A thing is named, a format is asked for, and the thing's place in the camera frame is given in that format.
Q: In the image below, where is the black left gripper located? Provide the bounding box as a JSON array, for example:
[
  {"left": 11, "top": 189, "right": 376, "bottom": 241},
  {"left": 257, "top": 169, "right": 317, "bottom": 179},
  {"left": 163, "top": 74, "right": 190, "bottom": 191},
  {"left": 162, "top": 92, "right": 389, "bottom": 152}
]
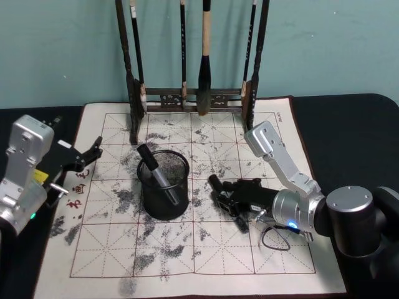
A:
[{"left": 34, "top": 135, "right": 104, "bottom": 209}]

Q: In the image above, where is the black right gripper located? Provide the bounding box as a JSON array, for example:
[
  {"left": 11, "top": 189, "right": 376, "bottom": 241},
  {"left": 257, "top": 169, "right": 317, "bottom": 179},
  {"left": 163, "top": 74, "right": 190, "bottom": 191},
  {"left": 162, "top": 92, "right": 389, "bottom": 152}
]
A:
[{"left": 213, "top": 178, "right": 279, "bottom": 219}]

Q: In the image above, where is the black and grey marker pen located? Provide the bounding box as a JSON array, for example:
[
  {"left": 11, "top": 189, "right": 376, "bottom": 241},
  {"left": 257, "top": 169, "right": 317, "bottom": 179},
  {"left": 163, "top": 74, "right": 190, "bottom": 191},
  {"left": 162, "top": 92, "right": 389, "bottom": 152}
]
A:
[{"left": 137, "top": 143, "right": 180, "bottom": 207}]

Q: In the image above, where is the cream gridded calligraphy felt mat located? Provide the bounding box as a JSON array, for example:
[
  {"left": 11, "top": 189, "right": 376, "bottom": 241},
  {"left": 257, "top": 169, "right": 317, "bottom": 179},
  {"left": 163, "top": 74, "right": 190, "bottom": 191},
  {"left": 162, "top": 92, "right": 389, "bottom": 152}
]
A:
[{"left": 32, "top": 95, "right": 349, "bottom": 299}]

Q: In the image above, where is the dark wooden brush rack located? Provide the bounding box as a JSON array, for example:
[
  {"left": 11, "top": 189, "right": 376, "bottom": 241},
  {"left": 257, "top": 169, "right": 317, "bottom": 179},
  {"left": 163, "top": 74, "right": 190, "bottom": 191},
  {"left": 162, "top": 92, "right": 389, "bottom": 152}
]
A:
[{"left": 114, "top": 0, "right": 271, "bottom": 146}]

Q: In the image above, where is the thin black calligraphy brush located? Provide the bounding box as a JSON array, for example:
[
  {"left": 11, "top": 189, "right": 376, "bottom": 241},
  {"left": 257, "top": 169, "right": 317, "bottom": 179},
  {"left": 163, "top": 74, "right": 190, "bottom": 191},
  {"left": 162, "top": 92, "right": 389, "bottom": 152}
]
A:
[
  {"left": 178, "top": 0, "right": 188, "bottom": 110},
  {"left": 128, "top": 0, "right": 148, "bottom": 112},
  {"left": 239, "top": 0, "right": 259, "bottom": 98}
]

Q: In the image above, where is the black table cloth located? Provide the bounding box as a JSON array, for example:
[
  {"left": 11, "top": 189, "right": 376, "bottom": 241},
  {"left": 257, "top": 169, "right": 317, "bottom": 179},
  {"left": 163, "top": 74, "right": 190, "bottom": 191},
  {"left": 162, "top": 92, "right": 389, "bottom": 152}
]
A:
[{"left": 0, "top": 92, "right": 399, "bottom": 299}]

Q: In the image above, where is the black wire mesh pen holder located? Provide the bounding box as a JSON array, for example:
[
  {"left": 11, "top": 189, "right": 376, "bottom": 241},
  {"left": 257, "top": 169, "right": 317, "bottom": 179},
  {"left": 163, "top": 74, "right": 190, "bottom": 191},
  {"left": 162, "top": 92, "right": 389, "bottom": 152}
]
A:
[{"left": 137, "top": 149, "right": 190, "bottom": 222}]

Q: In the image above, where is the thin dark wrist cable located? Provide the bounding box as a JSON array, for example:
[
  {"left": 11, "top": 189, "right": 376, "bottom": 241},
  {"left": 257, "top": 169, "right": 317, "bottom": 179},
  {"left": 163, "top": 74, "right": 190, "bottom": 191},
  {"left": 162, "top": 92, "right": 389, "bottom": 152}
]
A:
[{"left": 257, "top": 224, "right": 292, "bottom": 252}]

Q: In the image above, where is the large tan-handled calligraphy brush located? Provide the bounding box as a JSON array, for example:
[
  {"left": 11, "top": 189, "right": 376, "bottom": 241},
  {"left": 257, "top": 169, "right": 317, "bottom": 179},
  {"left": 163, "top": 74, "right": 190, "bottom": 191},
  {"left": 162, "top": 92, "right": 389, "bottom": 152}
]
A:
[{"left": 196, "top": 0, "right": 213, "bottom": 116}]

